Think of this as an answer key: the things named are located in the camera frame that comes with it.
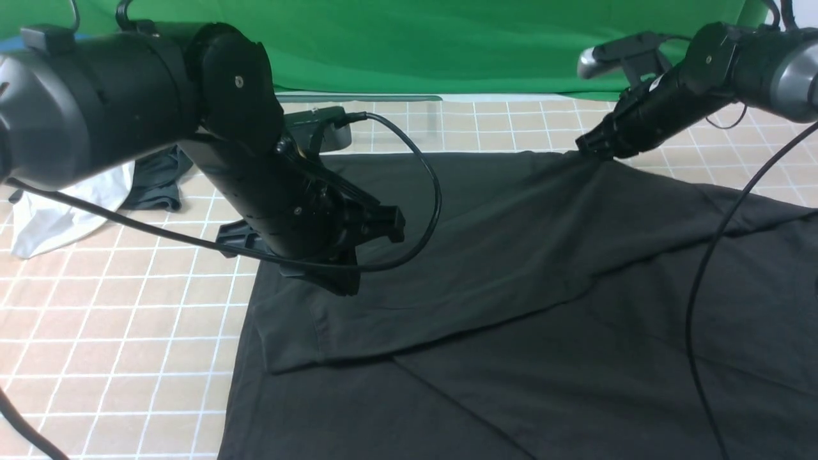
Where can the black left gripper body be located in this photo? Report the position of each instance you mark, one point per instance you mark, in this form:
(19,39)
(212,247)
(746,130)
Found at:
(298,207)

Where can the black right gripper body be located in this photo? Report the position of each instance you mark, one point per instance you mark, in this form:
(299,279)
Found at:
(652,113)

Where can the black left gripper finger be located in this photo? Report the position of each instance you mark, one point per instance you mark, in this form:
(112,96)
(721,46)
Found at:
(336,273)
(239,235)

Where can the dark gray long-sleeve shirt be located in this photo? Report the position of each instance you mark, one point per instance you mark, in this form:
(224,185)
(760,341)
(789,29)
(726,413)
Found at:
(544,320)

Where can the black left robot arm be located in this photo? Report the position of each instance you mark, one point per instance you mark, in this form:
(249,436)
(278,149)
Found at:
(72,109)

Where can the white shirt in pile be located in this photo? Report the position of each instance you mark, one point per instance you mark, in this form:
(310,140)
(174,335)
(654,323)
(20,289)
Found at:
(41,225)

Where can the dark gray garment in pile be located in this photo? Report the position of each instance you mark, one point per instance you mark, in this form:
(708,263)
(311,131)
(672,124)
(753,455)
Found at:
(155,183)

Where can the beige grid-pattern tablecloth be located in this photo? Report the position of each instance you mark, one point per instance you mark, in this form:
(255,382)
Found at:
(123,345)

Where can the green backdrop cloth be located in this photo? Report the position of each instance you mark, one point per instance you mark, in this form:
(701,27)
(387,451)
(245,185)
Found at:
(443,47)

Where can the blue garment in pile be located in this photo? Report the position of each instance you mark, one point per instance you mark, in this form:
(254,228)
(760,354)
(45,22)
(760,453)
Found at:
(9,43)

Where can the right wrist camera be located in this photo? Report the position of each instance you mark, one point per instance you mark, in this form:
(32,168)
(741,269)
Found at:
(636,55)

